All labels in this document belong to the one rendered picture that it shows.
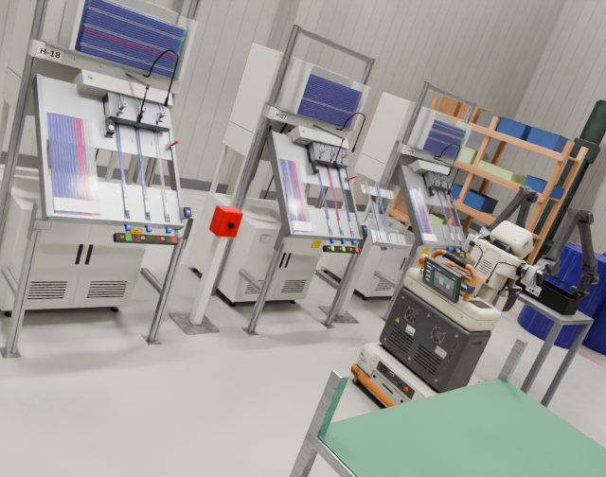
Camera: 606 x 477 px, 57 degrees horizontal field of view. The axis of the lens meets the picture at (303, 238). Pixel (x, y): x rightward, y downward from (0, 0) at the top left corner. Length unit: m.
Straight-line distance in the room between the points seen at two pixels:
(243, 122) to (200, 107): 2.45
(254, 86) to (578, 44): 7.79
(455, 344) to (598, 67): 8.03
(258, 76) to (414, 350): 2.04
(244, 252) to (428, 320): 1.31
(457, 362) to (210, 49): 4.31
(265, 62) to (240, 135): 0.51
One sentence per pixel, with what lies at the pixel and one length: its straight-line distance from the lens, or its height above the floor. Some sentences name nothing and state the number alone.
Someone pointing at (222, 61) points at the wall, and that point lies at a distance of 6.35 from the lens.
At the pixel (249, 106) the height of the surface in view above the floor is 1.32.
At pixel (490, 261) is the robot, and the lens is 3.43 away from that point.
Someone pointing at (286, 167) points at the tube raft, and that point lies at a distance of 3.62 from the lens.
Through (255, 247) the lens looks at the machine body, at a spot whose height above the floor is 0.48.
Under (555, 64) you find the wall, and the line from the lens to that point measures 10.96.
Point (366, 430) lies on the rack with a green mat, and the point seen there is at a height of 0.95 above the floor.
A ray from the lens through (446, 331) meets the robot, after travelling 3.17.
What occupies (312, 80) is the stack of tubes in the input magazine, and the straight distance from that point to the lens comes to 3.75.
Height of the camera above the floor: 1.65
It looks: 16 degrees down
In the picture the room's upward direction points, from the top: 20 degrees clockwise
